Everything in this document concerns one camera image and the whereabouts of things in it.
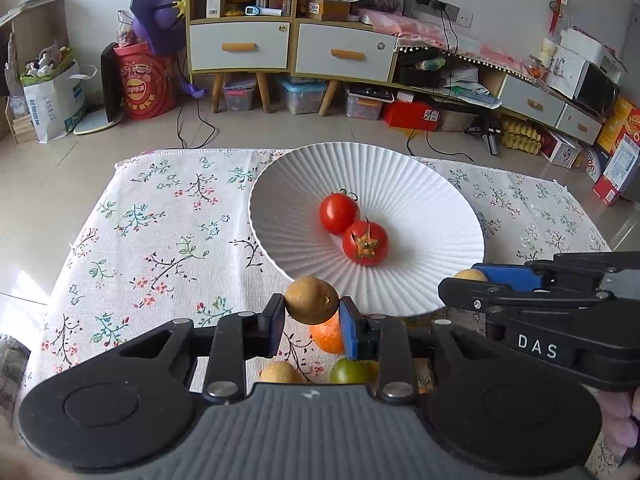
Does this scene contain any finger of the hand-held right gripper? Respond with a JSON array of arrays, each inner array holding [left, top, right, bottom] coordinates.
[[471, 251, 621, 292], [438, 276, 611, 315]]

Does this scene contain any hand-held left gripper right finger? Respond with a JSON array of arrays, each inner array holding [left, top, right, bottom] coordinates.
[[339, 297, 506, 406]]

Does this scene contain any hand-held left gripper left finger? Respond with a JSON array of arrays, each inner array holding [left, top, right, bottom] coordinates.
[[117, 292, 287, 406]]

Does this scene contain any orange mandarin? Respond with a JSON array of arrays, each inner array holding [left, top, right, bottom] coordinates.
[[308, 321, 347, 355]]

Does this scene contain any green tomato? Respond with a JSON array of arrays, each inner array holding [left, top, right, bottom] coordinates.
[[329, 356, 380, 385]]

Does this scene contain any red tomato with star calyx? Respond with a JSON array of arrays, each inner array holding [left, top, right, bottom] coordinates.
[[342, 219, 390, 267]]

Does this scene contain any round red tomato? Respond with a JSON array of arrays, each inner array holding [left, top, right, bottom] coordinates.
[[320, 191, 361, 236]]

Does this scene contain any white ribbed plate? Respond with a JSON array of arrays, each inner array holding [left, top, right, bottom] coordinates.
[[248, 143, 487, 318]]

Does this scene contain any person's right hand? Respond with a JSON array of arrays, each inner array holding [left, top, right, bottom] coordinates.
[[595, 389, 640, 461]]

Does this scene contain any white red box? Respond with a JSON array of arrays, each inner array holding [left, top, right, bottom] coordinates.
[[540, 130, 583, 168]]

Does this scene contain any yellow egg carton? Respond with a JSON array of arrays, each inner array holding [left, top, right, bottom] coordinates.
[[500, 117, 548, 155]]

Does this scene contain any black handheld tool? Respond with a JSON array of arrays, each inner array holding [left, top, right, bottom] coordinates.
[[467, 115, 503, 157]]

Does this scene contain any red blue box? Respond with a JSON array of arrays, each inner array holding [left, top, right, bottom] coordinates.
[[592, 135, 640, 206]]

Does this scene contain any floral tablecloth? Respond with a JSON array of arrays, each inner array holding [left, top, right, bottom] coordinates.
[[20, 147, 613, 480]]

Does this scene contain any low wooden cabinet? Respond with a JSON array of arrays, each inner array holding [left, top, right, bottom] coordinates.
[[395, 45, 603, 146]]

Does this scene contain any red flat box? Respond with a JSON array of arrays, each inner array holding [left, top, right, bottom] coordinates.
[[384, 100, 441, 132]]

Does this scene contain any orange yellow box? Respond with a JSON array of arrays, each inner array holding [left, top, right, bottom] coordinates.
[[597, 97, 640, 156]]

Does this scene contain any white microwave oven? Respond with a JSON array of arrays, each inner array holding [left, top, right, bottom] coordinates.
[[545, 45, 621, 118]]

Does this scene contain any clear storage box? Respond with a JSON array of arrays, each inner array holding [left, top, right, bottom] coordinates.
[[222, 77, 258, 112], [277, 77, 326, 116], [345, 87, 396, 121]]

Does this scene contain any white box on microwave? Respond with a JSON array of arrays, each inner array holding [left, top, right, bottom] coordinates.
[[560, 27, 626, 71]]

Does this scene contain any pink cloth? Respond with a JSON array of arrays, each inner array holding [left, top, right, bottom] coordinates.
[[357, 7, 531, 68]]

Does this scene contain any white cabinet drawer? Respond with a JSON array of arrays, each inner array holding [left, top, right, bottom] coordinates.
[[190, 22, 290, 72], [295, 24, 398, 83]]

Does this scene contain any red snack bucket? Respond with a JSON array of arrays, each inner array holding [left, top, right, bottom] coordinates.
[[114, 42, 177, 120]]

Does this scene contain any black panel on white base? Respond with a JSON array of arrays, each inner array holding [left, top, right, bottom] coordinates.
[[74, 42, 126, 135]]

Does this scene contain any white paper bag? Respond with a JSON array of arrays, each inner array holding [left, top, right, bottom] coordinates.
[[20, 60, 98, 143]]

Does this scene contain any small cardboard box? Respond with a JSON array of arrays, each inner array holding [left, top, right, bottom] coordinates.
[[307, 0, 351, 22]]

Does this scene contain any purple hat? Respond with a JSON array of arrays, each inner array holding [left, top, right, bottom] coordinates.
[[129, 0, 191, 58]]

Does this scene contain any wooden bookshelf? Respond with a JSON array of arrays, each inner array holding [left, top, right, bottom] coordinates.
[[0, 0, 68, 146]]

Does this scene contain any black floor cable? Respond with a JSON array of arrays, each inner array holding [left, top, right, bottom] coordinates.
[[175, 55, 218, 150], [406, 127, 476, 163]]

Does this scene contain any wall power strip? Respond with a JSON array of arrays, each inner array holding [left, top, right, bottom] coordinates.
[[415, 0, 461, 18]]

